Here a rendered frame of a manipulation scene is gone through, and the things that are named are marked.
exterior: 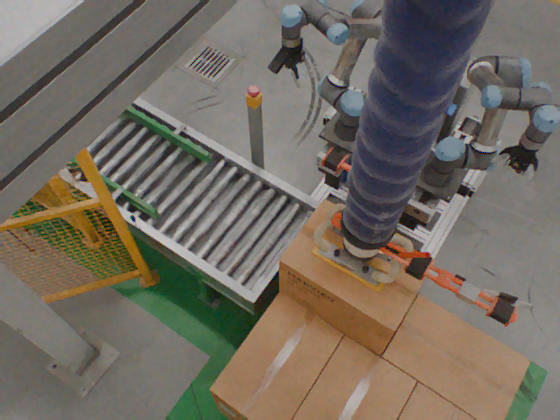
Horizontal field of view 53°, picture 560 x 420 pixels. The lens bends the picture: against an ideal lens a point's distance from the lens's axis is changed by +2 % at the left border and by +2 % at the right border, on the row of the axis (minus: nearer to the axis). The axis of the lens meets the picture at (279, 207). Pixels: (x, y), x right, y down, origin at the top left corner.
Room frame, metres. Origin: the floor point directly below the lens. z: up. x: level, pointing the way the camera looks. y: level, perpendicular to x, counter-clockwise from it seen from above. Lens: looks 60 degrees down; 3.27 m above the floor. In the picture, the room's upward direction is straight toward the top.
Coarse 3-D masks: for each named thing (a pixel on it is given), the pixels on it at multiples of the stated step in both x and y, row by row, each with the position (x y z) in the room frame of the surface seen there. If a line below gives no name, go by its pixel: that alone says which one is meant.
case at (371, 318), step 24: (312, 216) 1.28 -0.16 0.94; (312, 240) 1.15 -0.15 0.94; (336, 240) 1.15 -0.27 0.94; (288, 264) 1.03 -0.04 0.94; (312, 264) 1.03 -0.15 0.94; (384, 264) 1.03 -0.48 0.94; (432, 264) 1.03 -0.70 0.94; (288, 288) 1.02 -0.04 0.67; (312, 288) 0.94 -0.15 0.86; (336, 288) 0.91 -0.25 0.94; (360, 288) 0.91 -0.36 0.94; (384, 288) 0.91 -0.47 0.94; (408, 288) 0.91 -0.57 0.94; (312, 312) 0.93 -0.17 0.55; (336, 312) 0.87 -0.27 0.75; (360, 312) 0.81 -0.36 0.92; (384, 312) 0.80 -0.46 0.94; (360, 336) 0.78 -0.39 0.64; (384, 336) 0.73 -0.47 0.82
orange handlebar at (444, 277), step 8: (344, 168) 1.40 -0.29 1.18; (336, 216) 1.14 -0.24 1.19; (336, 224) 1.10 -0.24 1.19; (384, 248) 0.99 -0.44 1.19; (392, 248) 1.00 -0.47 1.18; (400, 248) 0.99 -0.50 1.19; (392, 256) 0.96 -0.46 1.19; (400, 256) 0.96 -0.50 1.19; (440, 272) 0.88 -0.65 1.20; (448, 272) 0.88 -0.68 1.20; (440, 280) 0.85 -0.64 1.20; (448, 280) 0.85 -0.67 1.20; (456, 280) 0.85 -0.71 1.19; (448, 288) 0.82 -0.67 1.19; (456, 288) 0.82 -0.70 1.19; (480, 296) 0.79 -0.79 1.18; (488, 296) 0.78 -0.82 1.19; (480, 304) 0.75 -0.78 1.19; (512, 320) 0.69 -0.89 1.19
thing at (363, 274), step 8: (328, 240) 1.09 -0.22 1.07; (320, 248) 1.04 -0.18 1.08; (336, 248) 1.04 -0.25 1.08; (344, 248) 1.05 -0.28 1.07; (320, 256) 1.01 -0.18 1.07; (328, 256) 1.01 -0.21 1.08; (336, 256) 1.00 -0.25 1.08; (336, 264) 0.97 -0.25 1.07; (344, 264) 0.97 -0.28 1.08; (360, 264) 0.97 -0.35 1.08; (368, 264) 0.97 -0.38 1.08; (344, 272) 0.94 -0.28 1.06; (352, 272) 0.93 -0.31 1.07; (360, 272) 0.93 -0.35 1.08; (368, 272) 0.93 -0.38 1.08; (384, 272) 0.93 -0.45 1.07; (360, 280) 0.90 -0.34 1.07; (368, 280) 0.89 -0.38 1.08; (376, 288) 0.86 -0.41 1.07
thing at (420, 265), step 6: (414, 258) 0.94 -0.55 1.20; (420, 258) 0.94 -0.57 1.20; (426, 258) 0.94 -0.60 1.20; (408, 264) 0.91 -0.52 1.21; (414, 264) 0.92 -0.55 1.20; (420, 264) 0.92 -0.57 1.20; (426, 264) 0.92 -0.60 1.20; (408, 270) 0.90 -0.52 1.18; (414, 270) 0.89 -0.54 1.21; (420, 270) 0.89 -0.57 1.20; (426, 270) 0.88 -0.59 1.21; (414, 276) 0.88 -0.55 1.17; (420, 276) 0.87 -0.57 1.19
